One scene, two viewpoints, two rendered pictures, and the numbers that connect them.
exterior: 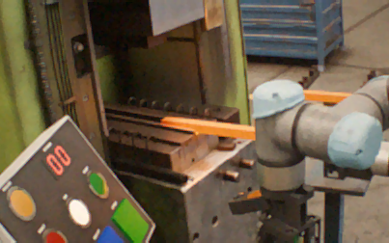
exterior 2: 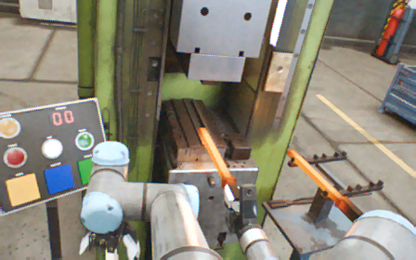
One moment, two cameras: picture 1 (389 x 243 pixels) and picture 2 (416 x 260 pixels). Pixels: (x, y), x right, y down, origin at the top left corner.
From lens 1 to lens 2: 0.71 m
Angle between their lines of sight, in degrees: 29
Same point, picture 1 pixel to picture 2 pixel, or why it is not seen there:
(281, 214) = not seen: hidden behind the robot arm
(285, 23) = not seen: outside the picture
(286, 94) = (99, 156)
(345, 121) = (93, 194)
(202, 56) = (255, 105)
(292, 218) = not seen: hidden behind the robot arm
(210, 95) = (253, 130)
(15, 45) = (104, 45)
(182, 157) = (188, 154)
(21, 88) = (102, 70)
